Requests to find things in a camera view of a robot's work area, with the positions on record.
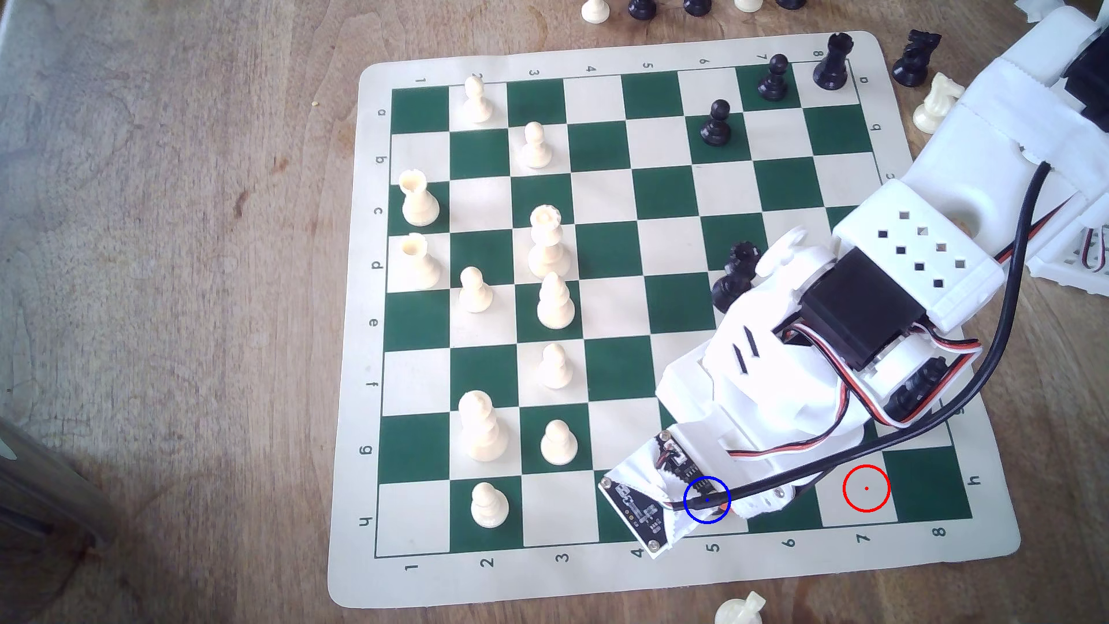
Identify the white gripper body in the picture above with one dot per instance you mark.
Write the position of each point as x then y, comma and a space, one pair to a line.
777, 424

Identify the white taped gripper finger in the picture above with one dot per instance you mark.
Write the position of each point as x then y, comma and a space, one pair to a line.
771, 507

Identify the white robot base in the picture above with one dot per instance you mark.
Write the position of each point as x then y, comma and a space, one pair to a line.
1070, 269

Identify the white chess knight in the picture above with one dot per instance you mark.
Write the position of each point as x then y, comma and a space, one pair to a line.
738, 612
930, 108

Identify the black chess queen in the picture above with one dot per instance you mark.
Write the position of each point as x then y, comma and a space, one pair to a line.
735, 277

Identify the white chess pawn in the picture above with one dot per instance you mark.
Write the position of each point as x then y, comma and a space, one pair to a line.
476, 102
535, 147
489, 507
475, 293
555, 368
559, 445

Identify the green and white chess mat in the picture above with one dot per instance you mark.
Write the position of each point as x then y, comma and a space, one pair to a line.
606, 251

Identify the white chess bishop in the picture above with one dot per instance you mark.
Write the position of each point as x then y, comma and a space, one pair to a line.
555, 305

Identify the white chess queen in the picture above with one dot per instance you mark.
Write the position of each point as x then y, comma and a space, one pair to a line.
547, 247

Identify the black chess pawn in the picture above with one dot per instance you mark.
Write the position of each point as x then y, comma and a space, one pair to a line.
716, 126
774, 81

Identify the white chess king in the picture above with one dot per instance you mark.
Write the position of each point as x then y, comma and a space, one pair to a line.
482, 432

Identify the black chess knight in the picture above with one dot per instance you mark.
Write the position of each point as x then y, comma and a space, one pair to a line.
914, 62

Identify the white chess rook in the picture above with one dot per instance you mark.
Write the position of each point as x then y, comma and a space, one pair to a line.
419, 204
420, 264

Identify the white chess piece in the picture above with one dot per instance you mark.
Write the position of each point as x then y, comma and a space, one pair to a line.
595, 10
749, 4

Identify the black rook a8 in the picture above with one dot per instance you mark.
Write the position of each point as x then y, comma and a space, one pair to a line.
832, 65

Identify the white crumpled object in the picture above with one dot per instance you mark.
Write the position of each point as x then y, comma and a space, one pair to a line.
1031, 7

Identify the grey metal object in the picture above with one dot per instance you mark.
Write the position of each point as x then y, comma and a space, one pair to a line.
43, 485

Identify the black camera circuit board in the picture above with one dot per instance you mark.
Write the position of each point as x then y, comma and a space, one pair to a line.
641, 511

